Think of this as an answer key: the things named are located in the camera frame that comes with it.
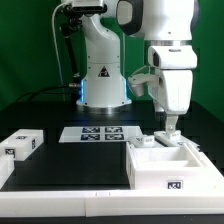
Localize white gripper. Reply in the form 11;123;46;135
157;70;193;133

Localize white door panel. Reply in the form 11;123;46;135
154;130;199;149
128;135;155;148

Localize white cabinet body box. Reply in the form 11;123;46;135
126;143;224;191

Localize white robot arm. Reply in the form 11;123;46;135
61;0;199;133

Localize white cabinet top block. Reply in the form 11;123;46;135
0;129;44;161

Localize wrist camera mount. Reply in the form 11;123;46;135
127;66;159;97

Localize white marker base plate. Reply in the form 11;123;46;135
59;126;142;143

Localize black cable on table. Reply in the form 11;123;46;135
14;84;83;103

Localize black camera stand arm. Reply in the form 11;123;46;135
60;4;82;83

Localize white obstacle fence frame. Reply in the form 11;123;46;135
0;155;224;218

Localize white cable on robot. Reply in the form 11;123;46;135
51;1;73;88

